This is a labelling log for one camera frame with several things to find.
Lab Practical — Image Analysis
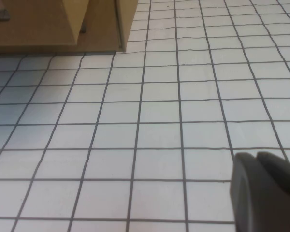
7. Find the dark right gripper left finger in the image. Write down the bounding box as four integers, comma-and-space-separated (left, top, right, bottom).
229, 152, 290, 232

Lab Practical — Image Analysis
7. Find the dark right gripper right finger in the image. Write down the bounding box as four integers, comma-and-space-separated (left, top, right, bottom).
255, 151, 290, 213

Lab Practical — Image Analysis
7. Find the brown cardboard shoe box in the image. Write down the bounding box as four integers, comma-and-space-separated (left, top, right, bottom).
0, 0, 139, 54

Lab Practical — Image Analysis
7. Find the white grid-pattern tablecloth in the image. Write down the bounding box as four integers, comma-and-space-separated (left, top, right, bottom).
0, 0, 290, 232

